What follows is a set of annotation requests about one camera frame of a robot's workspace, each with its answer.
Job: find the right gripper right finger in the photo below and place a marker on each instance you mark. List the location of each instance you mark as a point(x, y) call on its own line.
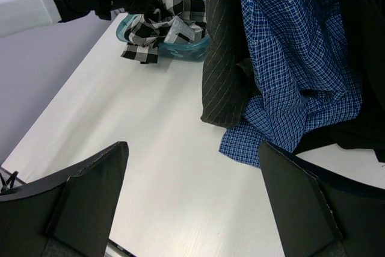
point(317, 211)

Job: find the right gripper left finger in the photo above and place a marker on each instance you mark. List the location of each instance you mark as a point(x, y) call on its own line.
point(67, 213)

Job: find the black white checkered shirt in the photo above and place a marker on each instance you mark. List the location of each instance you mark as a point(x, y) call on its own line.
point(162, 25)

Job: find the blue checkered shirt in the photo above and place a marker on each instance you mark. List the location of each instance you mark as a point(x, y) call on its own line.
point(299, 56)

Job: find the black pinstripe shirt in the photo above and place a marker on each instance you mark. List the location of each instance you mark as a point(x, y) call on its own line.
point(227, 80)

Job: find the plain black shirt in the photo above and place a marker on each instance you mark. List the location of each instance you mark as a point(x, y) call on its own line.
point(363, 21)

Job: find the teal plastic basin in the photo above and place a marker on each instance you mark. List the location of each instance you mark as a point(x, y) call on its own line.
point(180, 46)

